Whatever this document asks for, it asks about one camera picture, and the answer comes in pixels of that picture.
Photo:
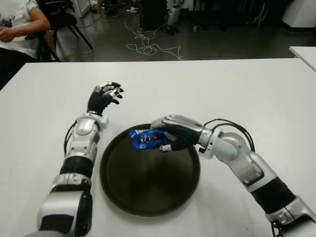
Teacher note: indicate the white power strip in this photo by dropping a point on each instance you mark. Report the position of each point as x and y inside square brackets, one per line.
[132, 10]

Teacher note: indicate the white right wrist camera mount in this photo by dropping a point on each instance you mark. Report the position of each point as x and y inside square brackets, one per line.
[209, 145]

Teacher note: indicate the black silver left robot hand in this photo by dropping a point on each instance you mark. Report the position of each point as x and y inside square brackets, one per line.
[97, 102]

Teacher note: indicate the white panel cabinet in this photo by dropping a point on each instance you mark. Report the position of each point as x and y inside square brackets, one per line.
[82, 7]

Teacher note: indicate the blue Oreo cookie package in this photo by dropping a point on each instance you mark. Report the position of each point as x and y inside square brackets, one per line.
[143, 138]

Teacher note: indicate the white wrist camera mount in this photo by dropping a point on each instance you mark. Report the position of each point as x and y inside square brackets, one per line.
[209, 145]
[103, 122]

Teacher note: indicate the white cabinet with black base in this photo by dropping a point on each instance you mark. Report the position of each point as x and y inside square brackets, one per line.
[298, 12]

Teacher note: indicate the silver humanoid robot legs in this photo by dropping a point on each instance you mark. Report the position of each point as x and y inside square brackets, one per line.
[172, 14]

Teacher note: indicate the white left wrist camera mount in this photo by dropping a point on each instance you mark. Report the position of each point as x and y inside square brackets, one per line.
[103, 122]

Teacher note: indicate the white side table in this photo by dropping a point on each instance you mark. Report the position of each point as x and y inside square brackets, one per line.
[304, 55]

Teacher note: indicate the round dark brown tray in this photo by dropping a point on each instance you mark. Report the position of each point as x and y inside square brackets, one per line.
[148, 185]

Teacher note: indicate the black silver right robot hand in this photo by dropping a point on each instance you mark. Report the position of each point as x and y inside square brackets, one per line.
[184, 130]

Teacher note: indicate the black floor cabinet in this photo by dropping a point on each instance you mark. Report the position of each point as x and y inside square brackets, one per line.
[153, 14]

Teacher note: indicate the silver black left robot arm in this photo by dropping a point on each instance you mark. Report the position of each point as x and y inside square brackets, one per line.
[81, 140]

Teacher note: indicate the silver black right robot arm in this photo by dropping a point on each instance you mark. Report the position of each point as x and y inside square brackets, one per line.
[229, 148]

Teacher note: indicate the seated person in white shirt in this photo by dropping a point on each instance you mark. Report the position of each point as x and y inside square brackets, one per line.
[19, 14]

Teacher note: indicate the black office chair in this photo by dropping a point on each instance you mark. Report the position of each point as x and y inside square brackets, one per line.
[61, 19]

